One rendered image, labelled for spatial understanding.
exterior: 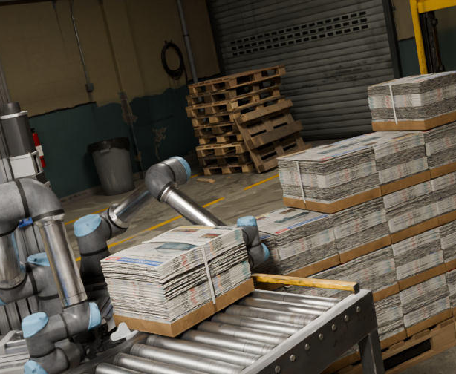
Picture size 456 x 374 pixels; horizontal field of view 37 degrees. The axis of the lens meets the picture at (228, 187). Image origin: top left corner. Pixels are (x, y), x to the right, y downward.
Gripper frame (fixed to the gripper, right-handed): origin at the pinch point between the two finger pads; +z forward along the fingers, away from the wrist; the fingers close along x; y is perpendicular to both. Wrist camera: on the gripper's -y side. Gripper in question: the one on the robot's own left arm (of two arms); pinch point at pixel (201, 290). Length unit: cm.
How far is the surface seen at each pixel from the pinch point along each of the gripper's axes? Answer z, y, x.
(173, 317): 33.4, 7.1, 23.1
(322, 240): -72, -6, 1
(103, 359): 53, 1, 11
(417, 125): -135, 30, 19
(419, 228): -121, -16, 20
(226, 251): 7.0, 18.5, 23.5
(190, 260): 22.5, 20.9, 23.5
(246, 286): 1.5, 4.5, 23.8
